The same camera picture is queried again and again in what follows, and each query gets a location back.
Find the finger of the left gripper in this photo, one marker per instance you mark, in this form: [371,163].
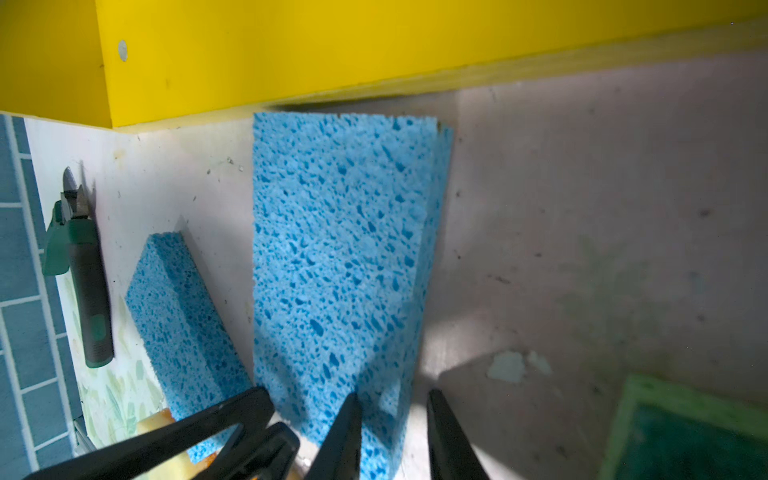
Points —
[267,455]

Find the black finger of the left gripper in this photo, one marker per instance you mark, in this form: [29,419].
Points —
[128,459]

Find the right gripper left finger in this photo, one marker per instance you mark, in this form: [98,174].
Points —
[339,455]

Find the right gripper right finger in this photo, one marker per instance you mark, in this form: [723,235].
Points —
[450,453]

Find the yellow pink blue shelf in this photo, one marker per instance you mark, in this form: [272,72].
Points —
[132,64]

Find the pale yellow sponge left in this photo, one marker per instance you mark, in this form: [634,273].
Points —
[169,466]

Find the dark green scrub sponge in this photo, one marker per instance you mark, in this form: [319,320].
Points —
[665,430]

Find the green handled pliers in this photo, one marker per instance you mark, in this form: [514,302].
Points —
[72,245]

